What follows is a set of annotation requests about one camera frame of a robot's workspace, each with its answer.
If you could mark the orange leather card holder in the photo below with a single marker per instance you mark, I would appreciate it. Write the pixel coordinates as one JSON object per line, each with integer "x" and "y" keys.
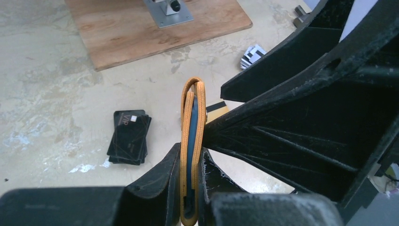
{"x": 193, "y": 120}

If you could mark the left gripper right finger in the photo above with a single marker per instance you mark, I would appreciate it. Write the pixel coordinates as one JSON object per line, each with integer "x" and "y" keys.
{"x": 224, "y": 203}

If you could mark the gold credit card stack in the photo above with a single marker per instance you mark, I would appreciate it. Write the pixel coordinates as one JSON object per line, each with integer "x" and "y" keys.
{"x": 216, "y": 110}

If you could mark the white credit card stack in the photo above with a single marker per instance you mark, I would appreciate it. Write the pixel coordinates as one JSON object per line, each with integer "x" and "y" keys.
{"x": 252, "y": 54}

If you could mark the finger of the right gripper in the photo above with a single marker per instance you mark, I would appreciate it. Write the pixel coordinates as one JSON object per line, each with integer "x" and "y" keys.
{"x": 323, "y": 130}
{"x": 316, "y": 36}

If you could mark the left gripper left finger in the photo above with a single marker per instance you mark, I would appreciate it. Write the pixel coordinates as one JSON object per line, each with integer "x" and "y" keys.
{"x": 151, "y": 200}

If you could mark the black credit card stack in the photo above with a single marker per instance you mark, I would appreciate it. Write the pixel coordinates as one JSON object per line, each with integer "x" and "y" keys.
{"x": 128, "y": 144}

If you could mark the metal stand bracket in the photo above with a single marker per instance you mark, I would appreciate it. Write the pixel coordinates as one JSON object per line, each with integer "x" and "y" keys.
{"x": 167, "y": 13}

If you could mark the plywood board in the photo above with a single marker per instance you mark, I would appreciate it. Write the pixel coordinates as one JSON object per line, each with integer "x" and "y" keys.
{"x": 116, "y": 32}

